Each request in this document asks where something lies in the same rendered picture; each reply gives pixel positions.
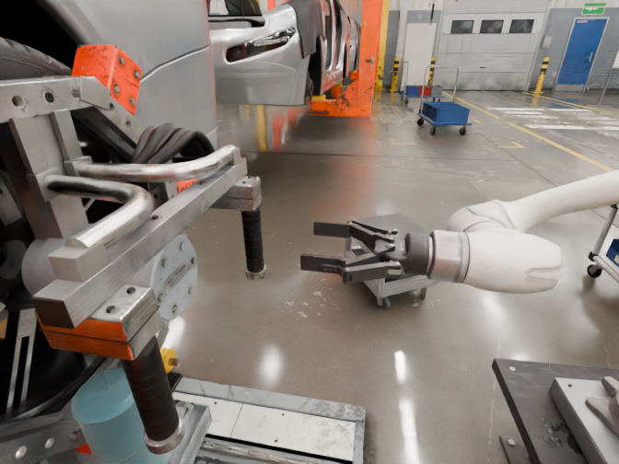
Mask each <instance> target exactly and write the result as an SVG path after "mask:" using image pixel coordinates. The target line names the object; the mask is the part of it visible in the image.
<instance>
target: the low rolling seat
mask: <svg viewBox="0 0 619 464"><path fill-rule="evenodd" d="M357 220H360V221H364V222H368V223H370V224H374V225H377V226H383V227H387V228H394V229H398V238H405V236H406V234H407V233H408V232H415V233H427V234H428V235H429V234H430V233H429V232H428V231H426V230H425V229H423V228H422V227H421V226H420V225H418V224H417V223H415V222H414V221H413V220H411V219H410V218H408V217H407V216H405V215H404V214H402V213H394V214H387V215H376V216H371V217H365V218H358V219H357ZM352 239H353V240H354V241H355V242H356V243H357V244H358V245H359V246H355V247H351V242H352ZM373 250H374V249H373V248H372V247H371V246H369V245H368V244H366V243H364V242H362V241H360V240H358V239H356V238H353V237H350V238H345V249H344V258H345V260H350V259H353V258H355V257H359V256H362V255H365V254H369V253H371V252H372V251H373ZM364 283H365V284H366V285H367V287H368V288H369V289H370V290H371V292H372V293H373V294H374V295H375V296H376V297H377V305H378V306H379V308H380V309H382V310H387V309H388V308H390V306H391V303H390V300H389V299H388V297H387V296H391V295H396V294H400V293H403V292H408V291H412V290H415V289H419V288H420V289H421V291H419V294H420V297H419V298H420V299H422V300H424V299H425V297H426V295H427V288H428V287H429V286H431V285H435V284H438V281H433V280H428V278H427V277H426V274H425V275H418V274H409V273H405V272H404V271H403V267H402V269H401V275H400V278H398V279H396V278H382V279H377V280H370V281H365V282H364Z"/></svg>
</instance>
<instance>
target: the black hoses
mask: <svg viewBox="0 0 619 464"><path fill-rule="evenodd" d="M215 151H216V150H215V149H214V147H213V145H212V144H211V142H210V141H209V139H208V138H207V137H206V135H205V134H204V133H202V132H201V131H199V130H195V129H191V130H190V129H188V128H183V127H180V126H178V125H176V124H174V123H170V122H164V123H162V124H160V125H159V126H156V125H152V126H149V127H147V128H146V129H145V130H144V131H143V132H142V134H141V135H140V138H139V140H138V143H137V145H136V148H135V151H134V156H133V160H132V163H131V164H166V163H167V162H168V161H169V160H171V159H172V163H181V162H187V161H192V160H196V159H199V158H202V157H207V156H209V155H210V154H212V153H214V152H215ZM178 153H179V154H178ZM125 183H130V184H133V185H136V186H139V187H141V188H143V189H145V190H146V191H153V190H154V189H155V188H157V187H158V186H159V182H125Z"/></svg>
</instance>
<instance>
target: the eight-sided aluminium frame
mask: <svg viewBox="0 0 619 464"><path fill-rule="evenodd" d="M60 109H69V111H70V113H71V114H73V115H74V116H75V117H76V118H78V119H79V120H80V121H81V122H83V123H84V124H85V125H86V126H87V127H88V128H89V129H91V130H92V131H93V132H94V133H96V134H97V135H98V136H99V137H101V138H102V139H103V140H104V141H106V142H107V143H108V144H109V145H111V146H112V147H113V148H114V149H116V150H117V151H118V152H119V153H121V154H122V155H123V156H124V157H126V158H127V159H128V160H130V161H131V162H132V160H133V156H134V151H135V148H136V145H137V143H138V140H139V138H140V135H141V134H142V132H143V131H144V130H145V129H146V128H145V127H144V126H143V125H142V124H141V123H140V122H139V121H138V120H137V119H136V118H135V117H134V116H133V115H132V114H131V113H130V112H129V111H128V110H127V109H126V108H125V107H124V106H123V105H122V104H121V103H119V102H118V101H116V100H115V99H113V98H112V97H111V96H110V89H109V88H107V87H105V86H103V85H102V84H101V83H100V81H99V80H98V79H97V78H96V77H94V76H68V75H43V76H42V77H37V78H24V79H11V80H0V123H4V122H9V118H14V117H19V116H25V115H30V116H31V118H33V117H38V116H43V115H48V114H51V110H60ZM149 193H150V195H151V196H152V199H153V210H152V212H154V211H155V210H157V209H158V208H159V207H160V206H161V205H163V204H164V203H166V202H168V201H169V200H170V199H172V198H173V197H175V196H176V195H178V191H177V185H176V181H173V182H160V183H159V186H158V187H157V188H155V189H154V190H153V191H149ZM152 212H151V213H152ZM161 322H162V325H161V328H160V329H159V330H158V332H157V333H156V334H155V335H154V336H155V337H156V338H157V339H158V345H159V349H161V347H162V345H163V344H164V342H165V340H166V337H167V335H168V332H169V321H163V320H162V321H161ZM121 366H122V363H121V361H120V359H117V358H111V357H108V358H107V360H106V361H105V362H104V363H103V364H102V365H101V366H100V367H99V369H98V370H97V371H96V372H95V373H94V374H93V375H92V376H91V377H94V376H95V375H97V374H98V373H100V372H102V371H104V370H107V369H110V368H114V367H121ZM73 398H74V397H73ZM73 398H72V399H71V400H70V401H68V403H67V404H66V405H65V406H64V407H63V408H62V409H61V410H60V411H59V412H55V413H50V414H46V415H43V416H38V417H34V418H29V419H26V420H22V421H17V422H13V423H6V424H2V425H0V464H32V463H34V462H37V461H40V460H42V459H45V458H49V457H51V456H54V455H57V454H59V453H62V452H65V451H66V450H69V449H72V448H80V447H82V446H83V445H84V444H86V443H87V442H86V439H85V437H84V435H83V433H82V431H81V428H80V425H79V423H78V420H77V419H75V418H74V416H73V414H72V413H71V404H72V400H73Z"/></svg>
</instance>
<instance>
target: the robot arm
mask: <svg viewBox="0 0 619 464"><path fill-rule="evenodd" d="M617 203H619V169H618V170H615V171H612V172H608V173H604V174H601V175H598V176H595V177H591V178H588V179H584V180H579V181H576V182H572V183H569V184H566V185H563V186H559V187H556V188H552V189H550V190H547V191H542V192H539V193H536V194H534V195H531V196H528V197H525V198H522V199H519V200H517V201H514V202H508V203H507V202H501V201H499V200H494V201H491V202H487V203H481V204H477V205H472V206H467V207H464V208H462V209H460V210H458V211H457V212H455V213H454V214H453V215H452V216H451V217H450V219H449V221H448V223H447V227H446V231H440V230H433V231H431V232H430V234H429V235H428V234H427V233H415V232H408V233H407V234H406V236H405V238H398V229H394V228H387V227H383V226H377V225H374V224H370V223H368V222H364V221H360V220H357V219H352V222H351V223H348V224H347V223H335V222H324V221H314V231H313V235H316V236H326V237H337V238H350V237H353V238H356V239H358V240H360V241H362V242H364V243H366V244H368V245H369V246H371V247H372V248H373V249H374V250H373V251H372V252H371V253H369V254H365V255H362V256H359V257H355V258H353V259H350V260H345V259H343V258H342V257H334V256H324V255H315V254H306V253H301V255H300V270H303V271H312V272H320V273H336V274H340V276H342V278H343V283H344V284H352V283H358V282H365V281H370V280H377V279H382V278H396V279H398V278H400V275H401V269H402V267H403V271H404V272H405V273H409V274H418V275H425V274H426V277H427V278H428V280H433V281H441V282H451V283H454V284H457V283H459V284H467V285H470V286H472V287H475V288H478V289H483V290H487V291H494V292H502V293H516V294H524V293H536V292H542V291H547V290H551V289H553V288H554V287H555V286H556V285H557V284H558V283H559V281H560V279H561V277H562V275H563V271H564V258H563V254H562V250H561V249H560V248H559V247H558V246H557V245H556V244H555V243H553V242H551V241H548V240H546V239H544V238H539V237H537V236H534V235H529V234H525V233H526V231H527V230H528V229H529V228H531V227H532V226H534V225H536V224H538V223H540V222H542V221H544V220H546V219H549V218H552V217H555V216H558V215H564V214H568V213H573V212H577V211H582V210H587V209H592V208H597V207H602V206H607V205H612V204H617ZM385 234H386V235H385ZM350 275H352V276H351V277H350ZM601 383H602V385H603V386H604V388H605V389H606V390H607V392H608V393H609V395H610V396H611V397H607V398H597V397H587V399H586V401H585V403H586V405H587V406H588V407H589V408H590V409H591V410H592V411H594V412H595V413H596V414H597V415H598V416H599V417H600V418H601V419H602V420H603V421H604V422H605V423H606V425H607V426H608V427H609V428H610V429H611V430H612V431H613V433H614V434H615V435H616V436H617V437H618V438H619V382H618V381H616V380H615V379H613V378H612V377H605V378H603V379H602V380H601Z"/></svg>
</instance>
